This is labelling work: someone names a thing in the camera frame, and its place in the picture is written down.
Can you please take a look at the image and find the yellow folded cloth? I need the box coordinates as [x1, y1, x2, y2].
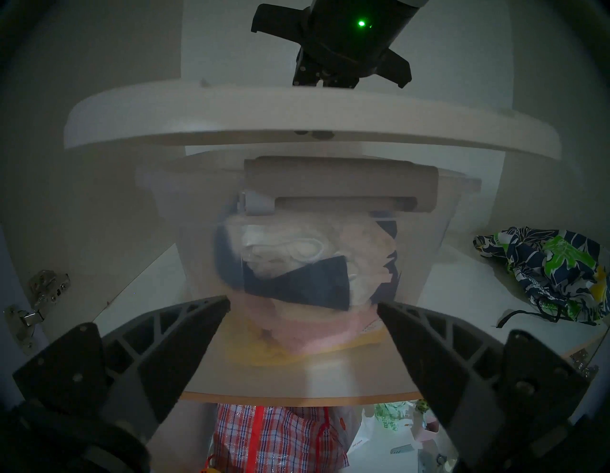
[223, 328, 390, 368]

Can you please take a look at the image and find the dark blue folded cloth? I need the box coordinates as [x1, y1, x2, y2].
[212, 224, 352, 314]

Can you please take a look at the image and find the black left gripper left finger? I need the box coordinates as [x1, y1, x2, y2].
[102, 295, 232, 442]

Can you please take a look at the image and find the red plaid woven bag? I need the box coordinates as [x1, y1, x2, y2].
[205, 403, 352, 473]

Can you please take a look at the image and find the white plastic bag red print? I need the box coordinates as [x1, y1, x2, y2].
[346, 411, 378, 454]

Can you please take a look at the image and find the white crumpled cloth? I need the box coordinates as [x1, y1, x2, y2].
[237, 215, 397, 307]

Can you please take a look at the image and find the lavender cabinet door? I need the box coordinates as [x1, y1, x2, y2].
[0, 229, 30, 396]

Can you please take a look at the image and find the grey bin handle latch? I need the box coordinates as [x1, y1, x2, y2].
[243, 157, 439, 216]

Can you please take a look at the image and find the pink folded cloth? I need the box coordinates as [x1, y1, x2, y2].
[238, 291, 387, 354]

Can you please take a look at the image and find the green printed plastic bag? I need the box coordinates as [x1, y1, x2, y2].
[374, 401, 430, 433]

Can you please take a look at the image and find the navy green floral garment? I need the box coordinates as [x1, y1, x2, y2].
[473, 226, 610, 330]

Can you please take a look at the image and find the clear plastic storage bin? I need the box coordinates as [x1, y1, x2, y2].
[136, 154, 483, 369]

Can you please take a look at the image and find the white plastic bin lid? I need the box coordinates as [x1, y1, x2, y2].
[63, 79, 564, 161]

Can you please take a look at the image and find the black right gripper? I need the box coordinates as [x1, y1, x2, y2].
[251, 0, 413, 90]

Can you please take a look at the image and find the silver cabinet door hinge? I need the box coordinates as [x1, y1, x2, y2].
[569, 347, 601, 378]
[5, 269, 71, 345]

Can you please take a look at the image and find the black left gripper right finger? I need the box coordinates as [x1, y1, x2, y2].
[378, 300, 509, 466]

